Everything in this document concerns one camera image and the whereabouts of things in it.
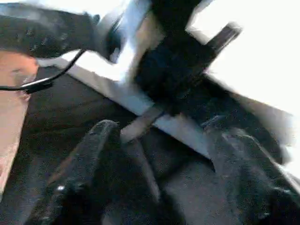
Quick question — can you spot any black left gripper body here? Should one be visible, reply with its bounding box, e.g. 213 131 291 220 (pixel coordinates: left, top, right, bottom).
135 0 243 115

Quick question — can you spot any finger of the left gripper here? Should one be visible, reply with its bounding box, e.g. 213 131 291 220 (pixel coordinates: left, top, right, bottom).
183 80 284 162
120 104 165 144

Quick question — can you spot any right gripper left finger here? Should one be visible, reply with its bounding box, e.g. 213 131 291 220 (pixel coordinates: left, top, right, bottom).
26 120 122 225

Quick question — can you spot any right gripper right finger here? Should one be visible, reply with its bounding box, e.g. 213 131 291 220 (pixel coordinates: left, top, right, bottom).
204 124 300 225

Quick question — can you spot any white plastic table top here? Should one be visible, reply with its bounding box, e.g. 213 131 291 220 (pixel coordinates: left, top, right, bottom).
28 0 300 179

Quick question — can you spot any black work mat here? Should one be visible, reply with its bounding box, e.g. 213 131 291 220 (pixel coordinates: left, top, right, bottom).
0 66 300 225

